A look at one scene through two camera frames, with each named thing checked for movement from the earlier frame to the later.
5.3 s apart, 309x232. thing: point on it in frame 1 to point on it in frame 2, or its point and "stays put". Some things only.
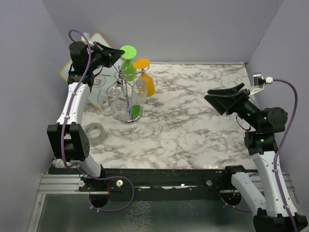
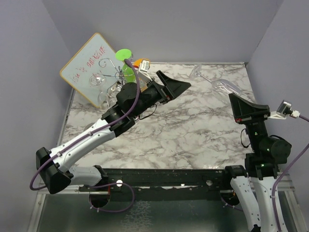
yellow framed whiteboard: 105,80 stays put
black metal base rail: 122,180 stays put
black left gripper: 110,55 to 175,86
